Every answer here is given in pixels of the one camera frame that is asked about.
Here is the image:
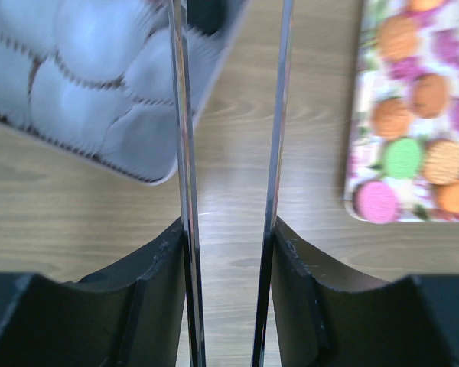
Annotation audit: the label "black sandwich cookie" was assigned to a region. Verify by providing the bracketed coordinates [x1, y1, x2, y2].
[187, 0, 227, 35]

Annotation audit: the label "white paper cupcake liner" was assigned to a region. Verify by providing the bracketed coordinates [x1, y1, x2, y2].
[99, 105, 177, 185]
[56, 1, 156, 83]
[124, 28, 220, 109]
[30, 60, 132, 154]
[0, 0, 63, 55]
[0, 43, 38, 130]

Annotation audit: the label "tan round sandwich cookie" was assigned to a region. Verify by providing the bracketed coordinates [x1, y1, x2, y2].
[422, 139, 459, 185]

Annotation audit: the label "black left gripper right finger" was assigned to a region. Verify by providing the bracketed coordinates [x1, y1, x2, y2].
[272, 220, 459, 366]

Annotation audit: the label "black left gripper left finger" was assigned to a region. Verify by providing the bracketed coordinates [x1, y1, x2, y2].
[0, 221, 185, 366]

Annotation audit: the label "pink round cookie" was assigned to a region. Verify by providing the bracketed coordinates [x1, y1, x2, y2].
[354, 180, 399, 224]

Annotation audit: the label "floral serving tray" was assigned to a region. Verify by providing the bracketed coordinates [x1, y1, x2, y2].
[343, 1, 459, 224]

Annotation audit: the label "orange leaf cookie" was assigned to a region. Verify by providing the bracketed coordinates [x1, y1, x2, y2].
[435, 180, 459, 213]
[407, 0, 444, 13]

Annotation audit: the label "gold cookie tin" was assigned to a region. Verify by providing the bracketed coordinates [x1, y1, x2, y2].
[0, 0, 253, 187]

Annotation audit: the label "green round cookie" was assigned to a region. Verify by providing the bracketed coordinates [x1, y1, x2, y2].
[382, 138, 423, 179]

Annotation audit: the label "orange swirl cookie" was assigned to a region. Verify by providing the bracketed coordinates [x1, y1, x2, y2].
[371, 98, 412, 141]
[377, 15, 420, 61]

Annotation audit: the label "brown chip cookie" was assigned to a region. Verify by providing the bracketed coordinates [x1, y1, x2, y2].
[411, 73, 451, 119]

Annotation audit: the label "metal tongs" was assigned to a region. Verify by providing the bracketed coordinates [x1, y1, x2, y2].
[168, 1, 294, 366]

